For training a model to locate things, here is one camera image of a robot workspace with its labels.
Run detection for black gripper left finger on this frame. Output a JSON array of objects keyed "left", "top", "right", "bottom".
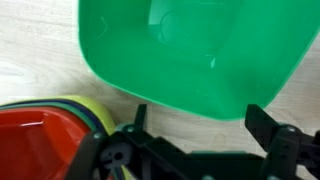
[{"left": 64, "top": 104, "right": 187, "bottom": 180}]

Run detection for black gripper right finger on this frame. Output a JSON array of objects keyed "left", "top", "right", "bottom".
[{"left": 245, "top": 104, "right": 320, "bottom": 180}]

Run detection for orange plastic bowl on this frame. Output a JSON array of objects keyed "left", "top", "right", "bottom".
[{"left": 0, "top": 107, "right": 90, "bottom": 180}]

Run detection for yellow plastic bowl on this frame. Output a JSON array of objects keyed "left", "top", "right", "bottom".
[{"left": 49, "top": 95, "right": 117, "bottom": 135}]

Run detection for green stacked bowl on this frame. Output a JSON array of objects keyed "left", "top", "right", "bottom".
[{"left": 0, "top": 102, "right": 102, "bottom": 130}]

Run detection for blue stacked bowl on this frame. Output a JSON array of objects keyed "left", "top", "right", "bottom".
[{"left": 0, "top": 99, "right": 104, "bottom": 131}]

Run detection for green plastic bowl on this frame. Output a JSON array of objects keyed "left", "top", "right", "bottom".
[{"left": 78, "top": 0, "right": 320, "bottom": 121}]

